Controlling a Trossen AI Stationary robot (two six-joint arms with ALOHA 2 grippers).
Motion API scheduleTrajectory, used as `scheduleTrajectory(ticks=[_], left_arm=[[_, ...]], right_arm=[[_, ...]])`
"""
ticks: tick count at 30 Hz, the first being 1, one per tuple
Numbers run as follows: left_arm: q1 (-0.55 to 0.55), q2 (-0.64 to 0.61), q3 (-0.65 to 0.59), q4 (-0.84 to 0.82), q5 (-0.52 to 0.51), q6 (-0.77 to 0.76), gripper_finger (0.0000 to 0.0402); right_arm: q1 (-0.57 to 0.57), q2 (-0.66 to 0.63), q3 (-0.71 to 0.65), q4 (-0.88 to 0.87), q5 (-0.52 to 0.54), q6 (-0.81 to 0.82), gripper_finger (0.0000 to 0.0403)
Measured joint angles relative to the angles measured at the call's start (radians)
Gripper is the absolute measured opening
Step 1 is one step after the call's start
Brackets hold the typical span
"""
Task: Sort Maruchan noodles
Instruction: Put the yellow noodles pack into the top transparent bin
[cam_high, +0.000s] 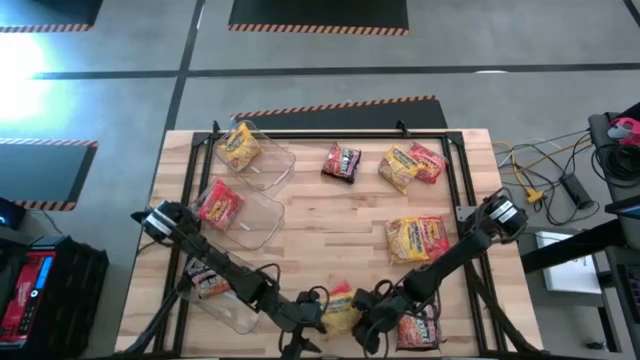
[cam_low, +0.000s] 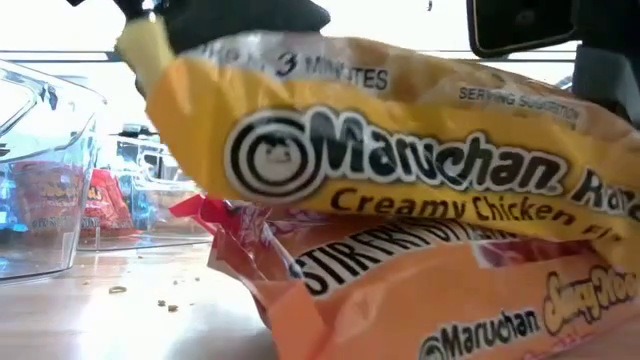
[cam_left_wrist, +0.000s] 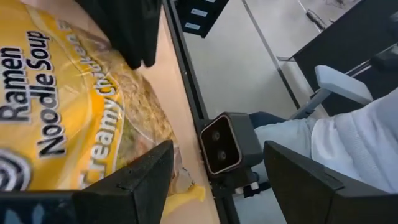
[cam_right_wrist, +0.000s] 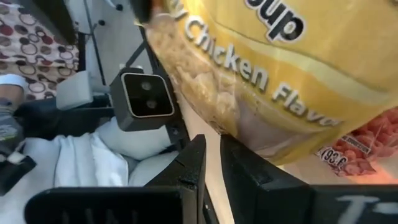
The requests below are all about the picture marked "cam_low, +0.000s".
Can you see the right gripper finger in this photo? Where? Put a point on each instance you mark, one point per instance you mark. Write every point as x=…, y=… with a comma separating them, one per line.
x=605, y=85

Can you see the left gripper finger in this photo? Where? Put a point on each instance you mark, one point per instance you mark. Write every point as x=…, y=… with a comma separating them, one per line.
x=131, y=7
x=240, y=20

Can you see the yellow Creamy Chicken ramen pack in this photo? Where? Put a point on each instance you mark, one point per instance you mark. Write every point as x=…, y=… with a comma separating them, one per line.
x=400, y=165

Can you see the orange Saucy Noods ramen pack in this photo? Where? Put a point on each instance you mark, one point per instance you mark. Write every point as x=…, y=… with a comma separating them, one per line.
x=400, y=300
x=107, y=200

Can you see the clear plastic bin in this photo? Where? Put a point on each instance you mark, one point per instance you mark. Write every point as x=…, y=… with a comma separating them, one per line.
x=150, y=240
x=60, y=260

